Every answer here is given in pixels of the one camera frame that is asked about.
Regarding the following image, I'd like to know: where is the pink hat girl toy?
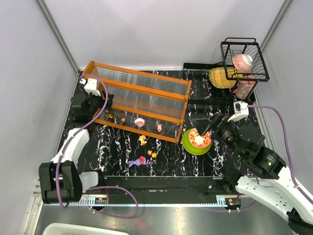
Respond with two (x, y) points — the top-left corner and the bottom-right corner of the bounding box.
(134, 118), (145, 128)

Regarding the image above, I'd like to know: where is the yellow rabbit toy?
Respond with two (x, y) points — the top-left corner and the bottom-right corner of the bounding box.
(139, 135), (147, 146)

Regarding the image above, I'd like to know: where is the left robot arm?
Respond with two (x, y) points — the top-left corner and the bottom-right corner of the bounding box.
(39, 92), (105, 204)

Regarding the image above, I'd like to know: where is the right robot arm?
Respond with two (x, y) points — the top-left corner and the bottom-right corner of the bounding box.
(192, 113), (313, 235)

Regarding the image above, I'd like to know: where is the orange wooden glass shelf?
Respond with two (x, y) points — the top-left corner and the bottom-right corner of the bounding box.
(82, 61), (192, 143)

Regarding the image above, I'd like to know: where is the red patterned bowl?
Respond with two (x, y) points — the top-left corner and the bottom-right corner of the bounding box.
(188, 128), (211, 148)

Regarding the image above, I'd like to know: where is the brown dog toy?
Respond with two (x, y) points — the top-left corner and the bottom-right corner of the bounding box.
(107, 111), (114, 119)

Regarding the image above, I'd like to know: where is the green plastic plate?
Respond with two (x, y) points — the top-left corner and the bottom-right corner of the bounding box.
(182, 128), (212, 155)

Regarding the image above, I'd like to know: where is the brown hair boy toy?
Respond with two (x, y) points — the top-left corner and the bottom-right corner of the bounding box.
(120, 115), (126, 124)

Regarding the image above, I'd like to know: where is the pink piglet toy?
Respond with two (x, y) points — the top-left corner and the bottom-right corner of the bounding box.
(157, 124), (162, 132)

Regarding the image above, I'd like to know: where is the pink patterned cup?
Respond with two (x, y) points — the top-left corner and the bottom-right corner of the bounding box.
(233, 75), (255, 100)

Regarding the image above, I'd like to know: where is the yellow woven plate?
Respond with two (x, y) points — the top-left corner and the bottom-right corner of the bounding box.
(209, 67), (236, 89)

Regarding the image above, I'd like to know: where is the black hair princess toy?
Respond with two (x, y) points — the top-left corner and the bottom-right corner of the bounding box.
(148, 150), (157, 158)

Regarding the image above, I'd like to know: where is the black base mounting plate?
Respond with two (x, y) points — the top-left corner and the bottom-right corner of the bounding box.
(97, 176), (240, 195)

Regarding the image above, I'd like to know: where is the purple donkey toy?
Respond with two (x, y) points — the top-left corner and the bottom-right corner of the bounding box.
(127, 156), (147, 167)

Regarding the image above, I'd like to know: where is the pink patterned bowl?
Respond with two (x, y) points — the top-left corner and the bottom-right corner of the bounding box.
(232, 54), (253, 73)

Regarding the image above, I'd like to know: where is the white plastic bin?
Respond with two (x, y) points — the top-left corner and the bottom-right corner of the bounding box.
(43, 223), (128, 235)

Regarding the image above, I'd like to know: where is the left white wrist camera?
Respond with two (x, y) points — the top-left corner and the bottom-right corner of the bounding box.
(80, 78), (101, 96)

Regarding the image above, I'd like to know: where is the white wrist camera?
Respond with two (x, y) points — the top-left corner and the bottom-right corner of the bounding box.
(80, 78), (101, 96)
(227, 101), (249, 122)

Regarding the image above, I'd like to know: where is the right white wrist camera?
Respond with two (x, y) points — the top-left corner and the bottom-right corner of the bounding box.
(227, 101), (249, 122)

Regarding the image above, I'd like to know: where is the black wire dish rack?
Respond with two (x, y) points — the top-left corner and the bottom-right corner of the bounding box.
(182, 37), (269, 104)

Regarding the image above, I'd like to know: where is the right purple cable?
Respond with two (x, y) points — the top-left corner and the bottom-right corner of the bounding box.
(195, 104), (313, 212)

